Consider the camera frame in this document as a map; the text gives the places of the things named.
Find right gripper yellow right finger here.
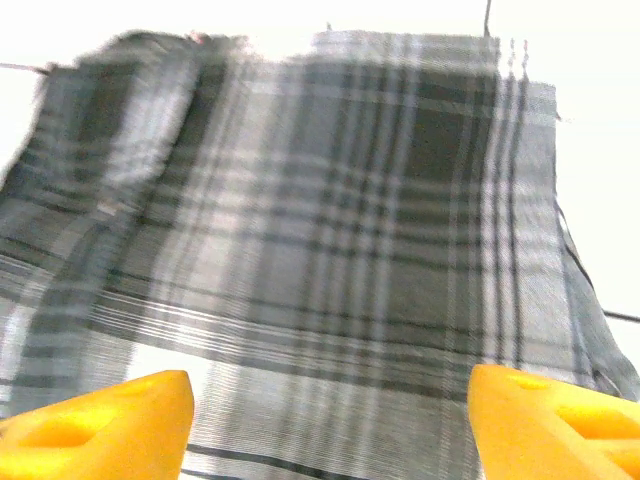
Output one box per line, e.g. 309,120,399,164
466,363,640,480

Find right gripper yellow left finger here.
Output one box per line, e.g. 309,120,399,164
0,369,196,480

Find grey plaid long sleeve shirt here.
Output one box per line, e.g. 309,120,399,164
0,29,640,480

